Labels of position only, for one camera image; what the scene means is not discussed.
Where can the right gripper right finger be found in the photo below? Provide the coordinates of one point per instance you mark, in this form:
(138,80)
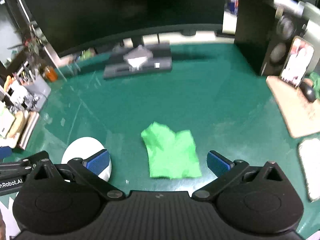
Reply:
(227,173)

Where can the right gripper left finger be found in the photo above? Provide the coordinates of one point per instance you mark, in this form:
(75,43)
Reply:
(87,172)

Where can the green cleaning cloth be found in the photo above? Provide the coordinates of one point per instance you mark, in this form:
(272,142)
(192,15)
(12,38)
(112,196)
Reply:
(171,154)

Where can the white desk organizer box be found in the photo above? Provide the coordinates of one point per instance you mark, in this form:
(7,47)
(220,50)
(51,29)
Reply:
(32,96)

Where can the wooden board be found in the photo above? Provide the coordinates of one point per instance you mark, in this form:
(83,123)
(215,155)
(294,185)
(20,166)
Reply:
(301,117)

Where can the orange jar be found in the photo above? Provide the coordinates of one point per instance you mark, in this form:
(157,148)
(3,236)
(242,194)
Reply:
(50,74)

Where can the black computer mouse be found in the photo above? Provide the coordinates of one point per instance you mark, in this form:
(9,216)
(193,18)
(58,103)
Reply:
(308,92)

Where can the grey monitor stand base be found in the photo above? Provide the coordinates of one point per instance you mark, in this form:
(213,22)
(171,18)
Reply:
(161,62)

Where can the potted plant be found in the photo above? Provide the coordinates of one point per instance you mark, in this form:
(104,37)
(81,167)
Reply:
(32,38)

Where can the smartphone on stand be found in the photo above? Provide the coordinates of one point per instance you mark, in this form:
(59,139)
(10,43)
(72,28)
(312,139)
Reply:
(297,62)

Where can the black speaker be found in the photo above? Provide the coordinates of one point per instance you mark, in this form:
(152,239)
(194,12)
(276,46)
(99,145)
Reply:
(264,34)

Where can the dark curved monitor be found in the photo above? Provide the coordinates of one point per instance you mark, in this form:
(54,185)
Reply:
(74,25)

